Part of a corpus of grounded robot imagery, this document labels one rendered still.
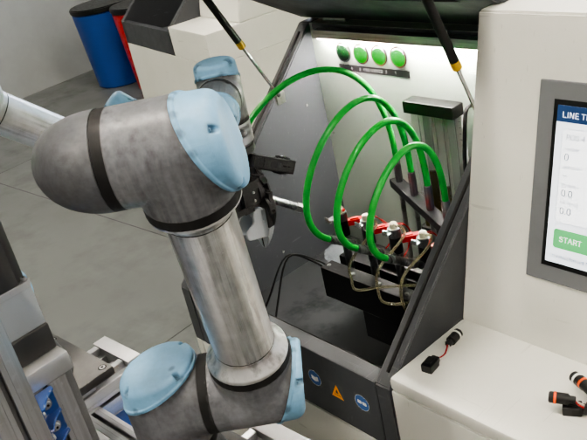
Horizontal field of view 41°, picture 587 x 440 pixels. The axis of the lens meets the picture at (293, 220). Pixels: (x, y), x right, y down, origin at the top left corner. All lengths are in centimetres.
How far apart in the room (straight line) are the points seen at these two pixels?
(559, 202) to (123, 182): 81
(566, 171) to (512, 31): 25
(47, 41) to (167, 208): 778
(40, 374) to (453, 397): 68
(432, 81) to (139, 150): 110
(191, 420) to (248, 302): 22
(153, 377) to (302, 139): 109
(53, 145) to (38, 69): 770
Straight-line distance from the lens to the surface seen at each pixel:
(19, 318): 126
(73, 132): 86
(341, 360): 159
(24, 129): 148
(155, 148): 83
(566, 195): 140
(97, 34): 773
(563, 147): 138
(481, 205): 150
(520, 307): 151
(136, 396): 113
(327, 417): 174
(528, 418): 137
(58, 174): 86
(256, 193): 140
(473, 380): 145
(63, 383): 131
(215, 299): 97
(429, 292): 150
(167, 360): 115
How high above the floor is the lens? 190
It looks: 26 degrees down
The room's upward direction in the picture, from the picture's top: 13 degrees counter-clockwise
